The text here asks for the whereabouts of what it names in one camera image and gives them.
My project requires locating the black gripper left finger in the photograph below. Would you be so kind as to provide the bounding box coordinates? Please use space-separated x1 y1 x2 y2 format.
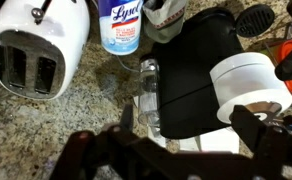
49 103 188 180

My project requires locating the black round drip tray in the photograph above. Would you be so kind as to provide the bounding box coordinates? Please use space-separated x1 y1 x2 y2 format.
234 3 276 38

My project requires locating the clear water tank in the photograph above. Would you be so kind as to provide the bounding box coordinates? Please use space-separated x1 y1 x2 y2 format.
137 57 161 128

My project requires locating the white two-slot toaster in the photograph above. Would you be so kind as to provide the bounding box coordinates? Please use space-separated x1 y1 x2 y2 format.
0 0 91 101

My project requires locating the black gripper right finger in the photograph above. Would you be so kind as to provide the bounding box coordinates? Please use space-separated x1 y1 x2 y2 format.
230 104 292 180

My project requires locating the black and white coffee machine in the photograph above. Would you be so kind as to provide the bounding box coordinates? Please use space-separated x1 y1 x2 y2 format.
151 7 292 140

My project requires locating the Lysol wipes canister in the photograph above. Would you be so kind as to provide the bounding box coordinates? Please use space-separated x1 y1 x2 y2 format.
97 0 144 56

